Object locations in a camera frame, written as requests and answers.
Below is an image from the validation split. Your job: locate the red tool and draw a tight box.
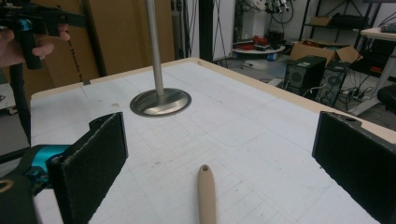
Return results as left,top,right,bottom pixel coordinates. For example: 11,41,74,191
251,35,269,47

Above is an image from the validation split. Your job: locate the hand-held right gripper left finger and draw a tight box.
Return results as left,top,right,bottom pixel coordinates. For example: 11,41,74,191
46,111,129,224

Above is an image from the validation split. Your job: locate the black chair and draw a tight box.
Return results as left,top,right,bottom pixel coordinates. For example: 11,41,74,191
376,84,396,114

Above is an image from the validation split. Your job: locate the black stand pole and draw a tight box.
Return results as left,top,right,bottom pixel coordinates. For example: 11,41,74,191
8,63,33,147

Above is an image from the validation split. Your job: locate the small black computer tower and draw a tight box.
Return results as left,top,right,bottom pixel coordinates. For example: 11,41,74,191
319,60,352,105

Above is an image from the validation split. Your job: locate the large black computer tower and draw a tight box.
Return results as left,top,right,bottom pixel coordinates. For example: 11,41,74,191
283,55,328,98

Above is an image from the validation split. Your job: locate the round white platform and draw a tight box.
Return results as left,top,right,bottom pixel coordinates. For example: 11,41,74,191
232,44,286,63

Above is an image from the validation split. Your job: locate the white side table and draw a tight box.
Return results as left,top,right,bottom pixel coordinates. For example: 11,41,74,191
347,26,396,117

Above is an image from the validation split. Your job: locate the black shelf rack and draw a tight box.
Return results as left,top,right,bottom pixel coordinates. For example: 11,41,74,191
298,0,383,49

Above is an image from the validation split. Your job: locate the power strip with cables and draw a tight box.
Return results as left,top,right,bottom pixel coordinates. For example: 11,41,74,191
337,83,376,105

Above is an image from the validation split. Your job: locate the beige tool handle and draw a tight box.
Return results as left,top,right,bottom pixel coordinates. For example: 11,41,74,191
197,164,218,224

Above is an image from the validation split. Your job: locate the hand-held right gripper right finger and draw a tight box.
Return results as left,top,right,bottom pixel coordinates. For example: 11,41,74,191
312,110,396,224

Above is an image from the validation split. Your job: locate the brown cardboard panel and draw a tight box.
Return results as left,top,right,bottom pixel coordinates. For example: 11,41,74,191
29,0,176,90

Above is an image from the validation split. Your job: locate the metal stand with round base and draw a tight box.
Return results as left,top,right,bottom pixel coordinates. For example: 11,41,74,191
129,0,192,119

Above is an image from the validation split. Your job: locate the open cardboard box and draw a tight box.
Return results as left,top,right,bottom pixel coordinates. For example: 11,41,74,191
289,39,362,64

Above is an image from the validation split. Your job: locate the thin black tripod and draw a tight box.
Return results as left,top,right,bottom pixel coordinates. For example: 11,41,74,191
214,0,231,68

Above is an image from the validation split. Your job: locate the black pillar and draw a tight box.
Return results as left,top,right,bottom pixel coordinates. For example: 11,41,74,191
198,0,215,63

